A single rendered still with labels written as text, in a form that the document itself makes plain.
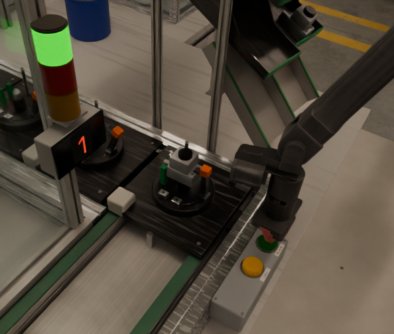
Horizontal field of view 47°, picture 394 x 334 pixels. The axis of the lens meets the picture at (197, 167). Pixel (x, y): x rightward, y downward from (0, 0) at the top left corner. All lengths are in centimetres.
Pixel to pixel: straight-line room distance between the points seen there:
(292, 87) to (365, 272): 52
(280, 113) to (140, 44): 76
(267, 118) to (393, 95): 232
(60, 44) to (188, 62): 103
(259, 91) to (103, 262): 56
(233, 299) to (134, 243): 25
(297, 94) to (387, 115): 194
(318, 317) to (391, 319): 15
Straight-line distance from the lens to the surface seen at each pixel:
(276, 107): 118
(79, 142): 77
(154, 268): 95
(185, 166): 91
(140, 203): 99
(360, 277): 110
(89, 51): 173
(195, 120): 138
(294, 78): 129
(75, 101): 73
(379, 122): 311
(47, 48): 67
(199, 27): 190
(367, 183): 131
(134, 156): 110
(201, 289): 89
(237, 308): 87
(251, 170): 79
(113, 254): 98
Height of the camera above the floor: 171
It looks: 44 degrees down
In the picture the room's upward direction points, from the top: 5 degrees clockwise
